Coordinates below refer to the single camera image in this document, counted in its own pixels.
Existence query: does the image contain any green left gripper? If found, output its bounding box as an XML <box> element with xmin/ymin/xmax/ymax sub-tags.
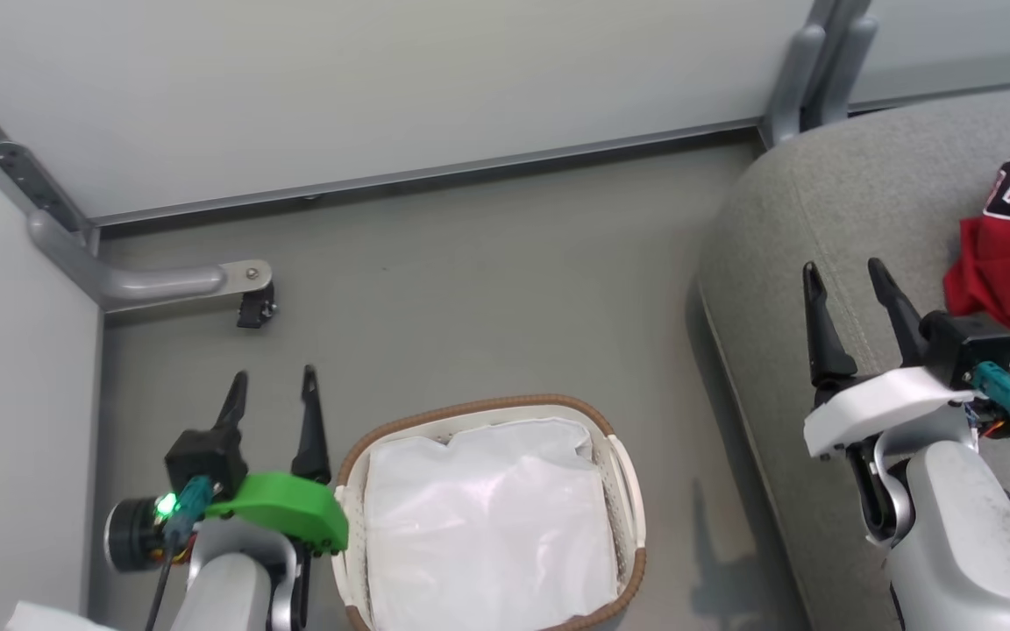
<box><xmin>204</xmin><ymin>366</ymin><xmax>351</xmax><ymax>556</ymax></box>

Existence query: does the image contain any grey partition bottom rail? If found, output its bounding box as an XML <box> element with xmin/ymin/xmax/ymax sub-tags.
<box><xmin>89</xmin><ymin>118</ymin><xmax>765</xmax><ymax>229</ymax></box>

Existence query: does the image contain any grey fabric sofa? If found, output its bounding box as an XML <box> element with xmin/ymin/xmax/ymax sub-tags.
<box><xmin>696</xmin><ymin>83</ymin><xmax>1010</xmax><ymax>631</ymax></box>

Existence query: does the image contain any white basket liner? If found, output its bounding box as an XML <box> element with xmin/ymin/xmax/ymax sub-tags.
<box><xmin>363</xmin><ymin>416</ymin><xmax>621</xmax><ymax>631</ymax></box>

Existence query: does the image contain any black caster wheel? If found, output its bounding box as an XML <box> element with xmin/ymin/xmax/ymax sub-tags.
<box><xmin>237</xmin><ymin>285</ymin><xmax>279</xmax><ymax>330</ymax></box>

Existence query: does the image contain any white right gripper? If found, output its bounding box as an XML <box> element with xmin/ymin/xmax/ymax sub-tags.
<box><xmin>803</xmin><ymin>258</ymin><xmax>976</xmax><ymax>462</ymax></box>

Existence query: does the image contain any grey partition corner post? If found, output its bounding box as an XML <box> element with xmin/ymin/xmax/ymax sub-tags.
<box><xmin>0</xmin><ymin>61</ymin><xmax>100</xmax><ymax>257</ymax></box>

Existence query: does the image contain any teal plug left camera cable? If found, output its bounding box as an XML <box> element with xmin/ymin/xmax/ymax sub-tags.
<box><xmin>144</xmin><ymin>477</ymin><xmax>214</xmax><ymax>631</ymax></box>

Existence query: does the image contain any red and white jersey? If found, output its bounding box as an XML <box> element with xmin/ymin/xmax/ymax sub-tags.
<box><xmin>943</xmin><ymin>133</ymin><xmax>1010</xmax><ymax>404</ymax></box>

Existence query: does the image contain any white laundry basket brown rim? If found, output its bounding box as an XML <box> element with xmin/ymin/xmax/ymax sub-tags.
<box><xmin>332</xmin><ymin>394</ymin><xmax>648</xmax><ymax>631</ymax></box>

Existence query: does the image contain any grey partition foot with caster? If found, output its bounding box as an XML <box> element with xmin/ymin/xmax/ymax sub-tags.
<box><xmin>27</xmin><ymin>210</ymin><xmax>274</xmax><ymax>313</ymax></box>

